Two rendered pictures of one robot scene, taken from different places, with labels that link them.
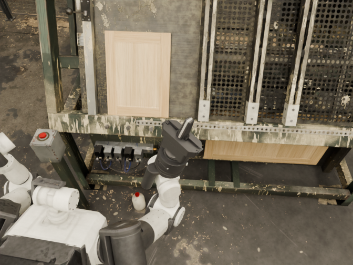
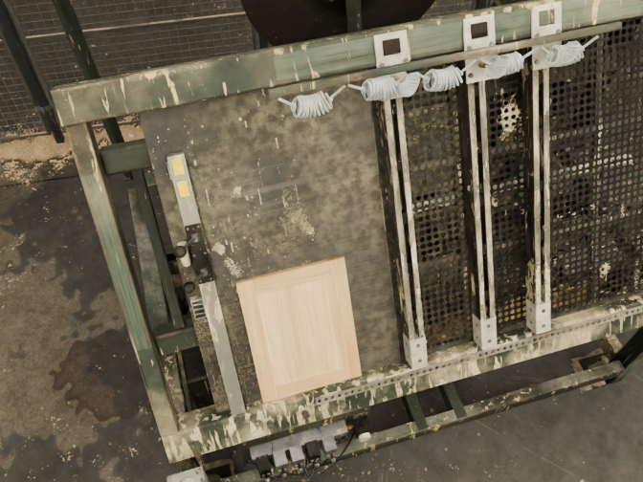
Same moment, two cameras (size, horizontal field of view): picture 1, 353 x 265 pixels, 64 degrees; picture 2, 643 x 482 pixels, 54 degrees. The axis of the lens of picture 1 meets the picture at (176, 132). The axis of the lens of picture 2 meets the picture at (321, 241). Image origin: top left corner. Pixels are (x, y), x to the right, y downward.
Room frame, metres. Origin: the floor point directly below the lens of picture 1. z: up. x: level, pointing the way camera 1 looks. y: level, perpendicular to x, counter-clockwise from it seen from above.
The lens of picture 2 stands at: (0.33, 0.54, 3.08)
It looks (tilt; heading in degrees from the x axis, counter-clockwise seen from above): 55 degrees down; 338
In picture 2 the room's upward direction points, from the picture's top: 1 degrees clockwise
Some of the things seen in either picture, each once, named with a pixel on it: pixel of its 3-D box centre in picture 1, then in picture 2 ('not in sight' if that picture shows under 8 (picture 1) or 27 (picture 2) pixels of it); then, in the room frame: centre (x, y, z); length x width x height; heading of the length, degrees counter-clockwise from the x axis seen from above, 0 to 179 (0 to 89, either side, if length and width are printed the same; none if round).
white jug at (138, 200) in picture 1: (138, 200); not in sight; (1.00, 0.30, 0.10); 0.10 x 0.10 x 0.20
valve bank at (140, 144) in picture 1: (128, 155); (311, 451); (1.02, 0.30, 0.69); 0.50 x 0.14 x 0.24; 86
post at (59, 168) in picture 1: (71, 185); not in sight; (0.98, 0.74, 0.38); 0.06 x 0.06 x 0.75; 86
